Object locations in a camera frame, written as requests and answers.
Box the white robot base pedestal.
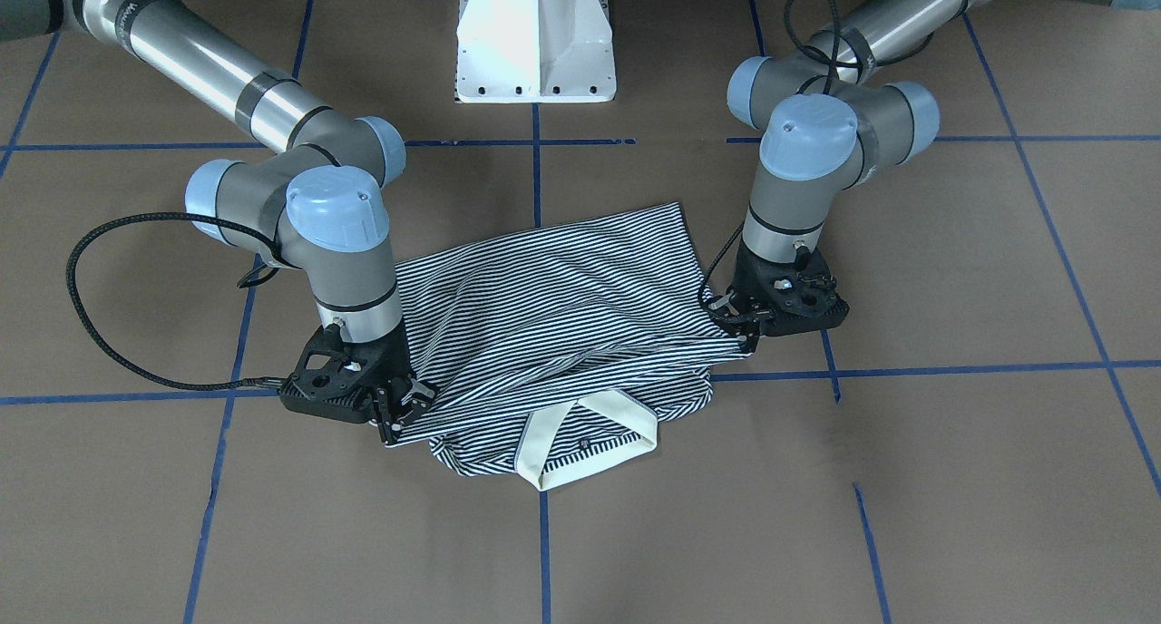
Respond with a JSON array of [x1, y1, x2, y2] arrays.
[[454, 0, 618, 103]]

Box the brown paper table cover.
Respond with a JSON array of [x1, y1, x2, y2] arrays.
[[1, 0, 1160, 623]]

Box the striped polo shirt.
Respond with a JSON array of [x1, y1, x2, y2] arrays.
[[395, 202, 744, 492]]

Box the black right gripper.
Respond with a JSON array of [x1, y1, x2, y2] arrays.
[[277, 323, 439, 447]]

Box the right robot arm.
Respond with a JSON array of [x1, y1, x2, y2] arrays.
[[3, 0, 437, 446]]

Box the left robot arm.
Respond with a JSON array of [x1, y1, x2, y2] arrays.
[[702, 0, 1110, 366]]

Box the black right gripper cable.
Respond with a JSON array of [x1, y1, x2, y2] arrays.
[[65, 210, 291, 394]]

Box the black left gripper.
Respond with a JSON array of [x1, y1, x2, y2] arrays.
[[700, 244, 850, 356]]

